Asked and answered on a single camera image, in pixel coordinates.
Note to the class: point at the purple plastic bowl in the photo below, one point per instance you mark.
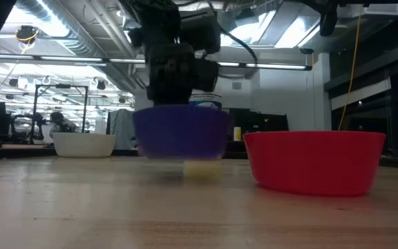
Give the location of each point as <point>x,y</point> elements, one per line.
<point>181,133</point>

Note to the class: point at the white plastic bowl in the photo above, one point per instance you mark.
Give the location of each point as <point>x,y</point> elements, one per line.
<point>84,145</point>

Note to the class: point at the red plastic bowl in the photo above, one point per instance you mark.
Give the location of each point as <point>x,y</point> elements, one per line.
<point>314,162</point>

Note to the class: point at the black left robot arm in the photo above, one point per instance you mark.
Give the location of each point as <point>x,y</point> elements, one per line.
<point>161,20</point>

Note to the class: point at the background black robot arm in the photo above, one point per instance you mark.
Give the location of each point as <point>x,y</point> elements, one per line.
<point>21,128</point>

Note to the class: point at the Lysol wipes canister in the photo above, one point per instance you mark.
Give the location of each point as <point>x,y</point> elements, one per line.
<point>206,104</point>

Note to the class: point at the grey cloth cover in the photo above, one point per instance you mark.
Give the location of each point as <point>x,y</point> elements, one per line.
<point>121,128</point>

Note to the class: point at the yellow cup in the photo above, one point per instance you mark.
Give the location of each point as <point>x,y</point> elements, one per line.
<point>237,133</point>

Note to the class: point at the long linear ceiling light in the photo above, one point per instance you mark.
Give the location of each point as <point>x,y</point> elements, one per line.
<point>71,58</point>

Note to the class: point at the black cabinet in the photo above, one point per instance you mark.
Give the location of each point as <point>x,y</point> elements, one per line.
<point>264,122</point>

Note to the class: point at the person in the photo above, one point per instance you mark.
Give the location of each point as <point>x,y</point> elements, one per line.
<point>62,124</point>

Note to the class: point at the white ceiling air unit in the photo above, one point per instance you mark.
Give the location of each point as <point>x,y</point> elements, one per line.
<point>368,12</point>

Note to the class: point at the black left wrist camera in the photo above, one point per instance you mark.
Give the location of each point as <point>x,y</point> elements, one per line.
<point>206,74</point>

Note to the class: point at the grey square wall vent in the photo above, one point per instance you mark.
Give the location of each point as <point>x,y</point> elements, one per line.
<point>237,85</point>

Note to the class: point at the black metal frame stand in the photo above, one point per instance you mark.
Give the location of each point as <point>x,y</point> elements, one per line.
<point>35,103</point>

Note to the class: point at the black table edge rail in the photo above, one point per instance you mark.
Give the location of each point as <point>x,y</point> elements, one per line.
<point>19,152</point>

